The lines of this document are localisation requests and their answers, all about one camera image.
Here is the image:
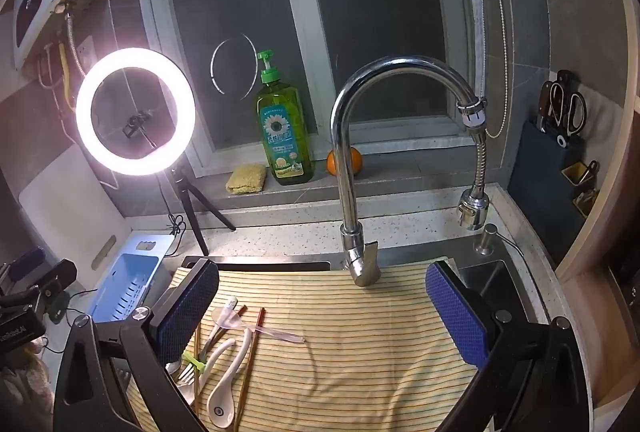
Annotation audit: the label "green dish soap bottle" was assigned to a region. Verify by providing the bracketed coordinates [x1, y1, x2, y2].
[255, 49, 317, 185]

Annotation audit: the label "clear plastic spoon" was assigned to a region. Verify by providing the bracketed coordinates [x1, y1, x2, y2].
[211, 308, 306, 343]

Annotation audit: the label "yellow sponge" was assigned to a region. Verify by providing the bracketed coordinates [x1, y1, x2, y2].
[225, 163, 268, 195]

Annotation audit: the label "blue plastic utensil basket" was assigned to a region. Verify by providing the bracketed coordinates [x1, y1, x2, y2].
[87, 234, 176, 327]

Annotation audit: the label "flexible metal sprayer hose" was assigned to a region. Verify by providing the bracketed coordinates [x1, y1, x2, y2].
[456, 99, 493, 233]

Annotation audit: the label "metal shower hose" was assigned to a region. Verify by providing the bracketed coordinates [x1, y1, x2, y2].
[470, 0, 487, 98]

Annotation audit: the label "wall outlet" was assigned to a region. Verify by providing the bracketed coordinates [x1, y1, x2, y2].
[75, 36, 97, 73]

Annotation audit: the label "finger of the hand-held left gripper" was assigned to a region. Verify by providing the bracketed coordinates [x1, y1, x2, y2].
[30, 259, 78, 325]
[5, 246, 48, 285]

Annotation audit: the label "white cutting board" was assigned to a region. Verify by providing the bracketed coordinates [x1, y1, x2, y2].
[19, 144, 133, 293]

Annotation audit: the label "black handled scissors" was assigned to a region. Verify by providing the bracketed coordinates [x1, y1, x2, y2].
[555, 70, 588, 149]

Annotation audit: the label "chrome faucet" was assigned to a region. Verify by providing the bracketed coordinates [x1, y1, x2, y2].
[330, 56, 488, 289]

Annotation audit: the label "dark blue knife holder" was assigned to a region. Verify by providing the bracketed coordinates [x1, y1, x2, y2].
[506, 117, 601, 265]

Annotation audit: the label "large white ceramic spoon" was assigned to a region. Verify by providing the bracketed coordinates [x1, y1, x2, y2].
[206, 327, 253, 428]

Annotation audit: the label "stainless steel sink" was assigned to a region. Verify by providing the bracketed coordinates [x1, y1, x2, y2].
[177, 232, 556, 328]

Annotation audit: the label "yellow hose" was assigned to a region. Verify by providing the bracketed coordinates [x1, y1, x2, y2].
[58, 39, 74, 109]

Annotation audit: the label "yellow striped cloth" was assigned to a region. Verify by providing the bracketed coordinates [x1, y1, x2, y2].
[122, 257, 506, 432]

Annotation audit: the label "window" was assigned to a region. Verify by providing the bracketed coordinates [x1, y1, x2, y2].
[135, 0, 481, 173]

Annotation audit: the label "metal fork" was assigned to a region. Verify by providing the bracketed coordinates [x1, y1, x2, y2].
[175, 296, 239, 388]

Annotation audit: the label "red-tipped wooden chopstick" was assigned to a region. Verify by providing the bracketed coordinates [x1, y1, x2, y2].
[236, 307, 266, 417]
[193, 327, 202, 419]
[199, 305, 248, 358]

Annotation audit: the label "orange fruit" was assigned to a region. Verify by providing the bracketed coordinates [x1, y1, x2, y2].
[326, 147, 362, 175]

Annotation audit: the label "person's left forearm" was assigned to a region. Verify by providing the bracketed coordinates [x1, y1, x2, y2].
[0, 344, 56, 430]

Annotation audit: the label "black cable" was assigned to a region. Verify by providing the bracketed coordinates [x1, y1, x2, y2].
[166, 209, 185, 259]

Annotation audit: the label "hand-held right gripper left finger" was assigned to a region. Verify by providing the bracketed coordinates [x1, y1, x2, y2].
[52, 258, 221, 432]

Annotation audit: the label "metal sink knob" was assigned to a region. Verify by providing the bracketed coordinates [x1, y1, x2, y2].
[474, 223, 501, 257]

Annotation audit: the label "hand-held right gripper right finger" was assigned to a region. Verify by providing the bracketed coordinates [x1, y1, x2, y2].
[425, 260, 598, 432]

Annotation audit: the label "ring light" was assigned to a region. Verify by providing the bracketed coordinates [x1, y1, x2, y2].
[75, 46, 197, 173]

